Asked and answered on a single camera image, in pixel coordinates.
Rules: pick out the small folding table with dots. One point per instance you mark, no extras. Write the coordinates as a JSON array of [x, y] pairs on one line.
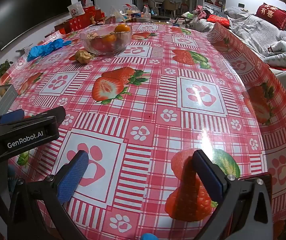
[[184, 17]]

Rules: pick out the black television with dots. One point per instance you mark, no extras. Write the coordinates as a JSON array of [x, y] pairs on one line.
[[32, 0]]

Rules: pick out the orange tangerine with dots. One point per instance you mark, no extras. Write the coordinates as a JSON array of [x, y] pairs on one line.
[[121, 28], [107, 38]]

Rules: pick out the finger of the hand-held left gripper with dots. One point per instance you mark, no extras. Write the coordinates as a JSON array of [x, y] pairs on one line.
[[11, 116], [57, 115]]

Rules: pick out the clear plastic bag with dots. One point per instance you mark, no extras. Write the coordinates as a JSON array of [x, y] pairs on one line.
[[116, 13]]

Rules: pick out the red embroidered pillow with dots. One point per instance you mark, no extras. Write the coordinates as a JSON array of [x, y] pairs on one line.
[[273, 16]]

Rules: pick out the red cloth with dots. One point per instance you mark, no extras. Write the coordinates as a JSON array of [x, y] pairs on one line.
[[218, 19]]

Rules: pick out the grey striped blanket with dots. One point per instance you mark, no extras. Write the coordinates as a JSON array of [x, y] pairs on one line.
[[255, 33]]

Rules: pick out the white quilt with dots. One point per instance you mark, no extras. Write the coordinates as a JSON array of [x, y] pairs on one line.
[[285, 52]]

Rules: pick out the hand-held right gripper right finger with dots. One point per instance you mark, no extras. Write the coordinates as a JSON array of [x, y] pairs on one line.
[[208, 177]]

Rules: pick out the brown dining chair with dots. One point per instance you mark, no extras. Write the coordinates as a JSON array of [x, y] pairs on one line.
[[169, 6]]

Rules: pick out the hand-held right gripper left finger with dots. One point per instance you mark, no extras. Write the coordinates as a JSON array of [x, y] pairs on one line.
[[72, 177]]

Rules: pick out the white plastic bag red print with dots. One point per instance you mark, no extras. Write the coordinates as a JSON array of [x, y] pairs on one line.
[[76, 8]]

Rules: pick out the blue cloth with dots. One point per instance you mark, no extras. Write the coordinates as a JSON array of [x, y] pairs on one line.
[[45, 49]]

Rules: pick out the strawberry print plastic tablecloth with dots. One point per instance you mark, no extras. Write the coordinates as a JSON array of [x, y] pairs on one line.
[[145, 105]]

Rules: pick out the pile of clothes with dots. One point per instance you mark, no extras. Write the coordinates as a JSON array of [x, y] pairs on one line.
[[203, 11]]

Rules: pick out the stack of red gift boxes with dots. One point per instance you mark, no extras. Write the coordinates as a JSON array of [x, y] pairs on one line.
[[82, 21]]

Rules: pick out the green potted plant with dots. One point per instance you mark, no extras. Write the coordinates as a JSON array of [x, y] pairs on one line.
[[2, 68]]

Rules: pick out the white rectangular tray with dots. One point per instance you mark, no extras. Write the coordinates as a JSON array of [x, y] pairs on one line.
[[5, 100]]

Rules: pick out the beige dining chair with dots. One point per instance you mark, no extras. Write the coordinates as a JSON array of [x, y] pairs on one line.
[[153, 3]]

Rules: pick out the black round pan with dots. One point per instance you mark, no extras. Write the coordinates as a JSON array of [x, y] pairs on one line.
[[161, 18]]

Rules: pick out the white spray bottle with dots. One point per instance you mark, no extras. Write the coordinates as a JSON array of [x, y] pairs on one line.
[[146, 10]]

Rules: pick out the clear glass bowl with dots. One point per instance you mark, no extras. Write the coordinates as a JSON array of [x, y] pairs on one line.
[[123, 45]]

